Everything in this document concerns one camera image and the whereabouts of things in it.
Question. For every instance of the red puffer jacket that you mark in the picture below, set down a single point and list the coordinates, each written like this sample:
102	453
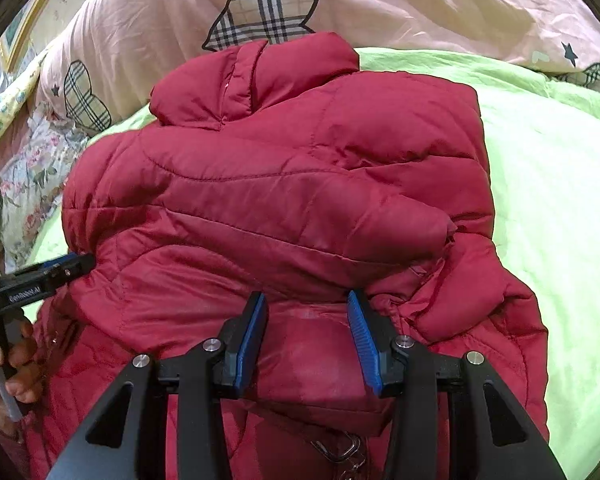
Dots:
280	185

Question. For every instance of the person's left forearm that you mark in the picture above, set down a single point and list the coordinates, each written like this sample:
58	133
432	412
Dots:
0	440

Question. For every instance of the gold framed picture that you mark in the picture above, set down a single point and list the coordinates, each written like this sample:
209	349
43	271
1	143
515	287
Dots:
30	15

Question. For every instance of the person's left hand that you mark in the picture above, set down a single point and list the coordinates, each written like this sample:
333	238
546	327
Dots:
22	355

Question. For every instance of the yellow floral cloth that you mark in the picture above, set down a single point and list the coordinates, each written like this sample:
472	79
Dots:
5	110

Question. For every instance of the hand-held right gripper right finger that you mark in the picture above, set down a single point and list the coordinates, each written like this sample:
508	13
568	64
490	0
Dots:
362	340

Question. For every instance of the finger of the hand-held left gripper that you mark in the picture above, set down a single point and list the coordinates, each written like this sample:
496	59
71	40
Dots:
72	265

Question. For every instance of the pink quilt with plaid hearts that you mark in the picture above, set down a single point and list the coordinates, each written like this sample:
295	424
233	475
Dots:
155	20

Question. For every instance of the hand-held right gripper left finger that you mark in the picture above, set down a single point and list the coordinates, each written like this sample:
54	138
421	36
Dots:
250	340

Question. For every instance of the light green blanket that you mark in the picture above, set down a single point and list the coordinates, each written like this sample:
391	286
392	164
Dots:
555	210

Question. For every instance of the floral ruffled pillow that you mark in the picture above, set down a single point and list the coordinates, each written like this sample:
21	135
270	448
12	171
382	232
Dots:
35	185

